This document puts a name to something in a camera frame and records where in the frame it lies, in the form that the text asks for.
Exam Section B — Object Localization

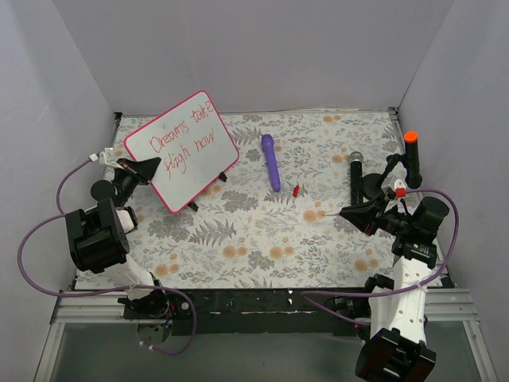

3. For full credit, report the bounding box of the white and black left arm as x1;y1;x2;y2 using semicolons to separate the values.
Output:
64;157;169;318

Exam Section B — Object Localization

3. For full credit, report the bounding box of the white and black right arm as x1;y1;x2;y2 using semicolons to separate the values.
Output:
339;195;449;381

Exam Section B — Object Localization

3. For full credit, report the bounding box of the white wire whiteboard stand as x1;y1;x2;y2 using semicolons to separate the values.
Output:
187;172;227;212

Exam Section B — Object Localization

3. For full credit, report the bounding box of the pink framed whiteboard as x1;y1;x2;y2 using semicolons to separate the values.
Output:
123;91;239;213

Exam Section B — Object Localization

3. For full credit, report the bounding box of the black stick with orange tip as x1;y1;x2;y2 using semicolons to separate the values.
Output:
359;131;423;200

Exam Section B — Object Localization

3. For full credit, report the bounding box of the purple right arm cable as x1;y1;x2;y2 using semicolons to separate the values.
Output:
301;189;460;329

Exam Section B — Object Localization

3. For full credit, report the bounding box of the black microphone with grey head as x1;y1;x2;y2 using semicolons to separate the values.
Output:
349;151;363;206

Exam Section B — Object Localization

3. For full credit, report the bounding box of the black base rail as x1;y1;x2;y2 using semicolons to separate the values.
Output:
122;288;383;337

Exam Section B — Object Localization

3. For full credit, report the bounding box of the floral patterned table mat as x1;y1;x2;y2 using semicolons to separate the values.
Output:
128;111;402;290

